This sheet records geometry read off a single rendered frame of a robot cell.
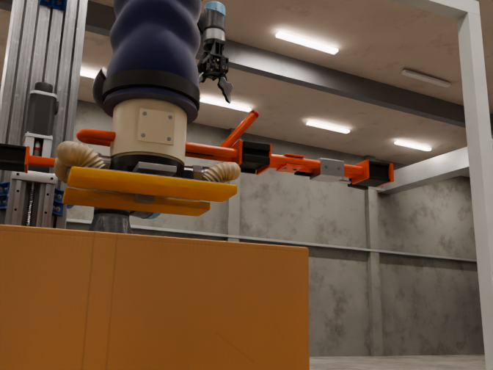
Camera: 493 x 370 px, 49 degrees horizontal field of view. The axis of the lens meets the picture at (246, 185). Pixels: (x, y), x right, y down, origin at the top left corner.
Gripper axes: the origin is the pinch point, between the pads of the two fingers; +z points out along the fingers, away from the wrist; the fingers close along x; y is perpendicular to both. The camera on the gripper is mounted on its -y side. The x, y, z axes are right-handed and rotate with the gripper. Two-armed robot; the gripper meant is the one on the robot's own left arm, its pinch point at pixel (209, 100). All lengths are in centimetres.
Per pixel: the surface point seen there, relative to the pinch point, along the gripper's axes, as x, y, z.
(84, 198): -45, 36, 47
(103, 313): -45, 62, 72
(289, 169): 2, 47, 35
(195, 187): -28, 58, 46
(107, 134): -43, 45, 34
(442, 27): 585, -402, -402
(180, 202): -24, 40, 46
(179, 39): -31, 52, 11
